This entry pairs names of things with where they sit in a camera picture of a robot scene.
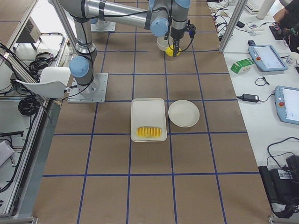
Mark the upper blue teach pendant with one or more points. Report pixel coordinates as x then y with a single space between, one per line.
266 58

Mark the blue teach pendant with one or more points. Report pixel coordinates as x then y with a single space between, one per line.
287 104
266 58

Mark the square metal base plate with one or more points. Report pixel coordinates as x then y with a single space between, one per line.
95 92

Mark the white paper roll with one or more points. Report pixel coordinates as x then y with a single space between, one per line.
265 7

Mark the black electronic device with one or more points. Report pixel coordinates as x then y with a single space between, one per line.
282 186

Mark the white rectangular tray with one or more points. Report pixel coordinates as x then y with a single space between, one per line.
148 112

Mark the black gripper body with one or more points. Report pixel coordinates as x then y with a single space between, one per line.
176 34

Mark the small white ceramic bowl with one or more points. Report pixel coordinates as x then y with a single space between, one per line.
163 43

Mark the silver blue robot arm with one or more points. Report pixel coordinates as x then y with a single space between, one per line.
166 18

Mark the black power adapter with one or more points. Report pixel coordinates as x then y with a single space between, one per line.
250 98

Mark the green white carton box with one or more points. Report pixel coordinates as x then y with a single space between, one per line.
242 66

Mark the round white plate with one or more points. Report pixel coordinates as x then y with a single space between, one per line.
184 113

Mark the lower blue teach pendant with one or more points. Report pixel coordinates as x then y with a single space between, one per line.
287 104

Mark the person in black shirt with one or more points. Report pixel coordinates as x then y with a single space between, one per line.
288 17

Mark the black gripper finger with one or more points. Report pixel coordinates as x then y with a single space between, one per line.
177 47
174 48

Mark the yellow lemon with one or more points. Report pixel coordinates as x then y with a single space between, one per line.
170 51

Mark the white plastic chair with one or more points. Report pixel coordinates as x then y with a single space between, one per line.
53 82

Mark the aluminium frame post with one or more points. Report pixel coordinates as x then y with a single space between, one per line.
232 24

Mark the grey metal equipment box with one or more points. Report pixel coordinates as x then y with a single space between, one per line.
30 33

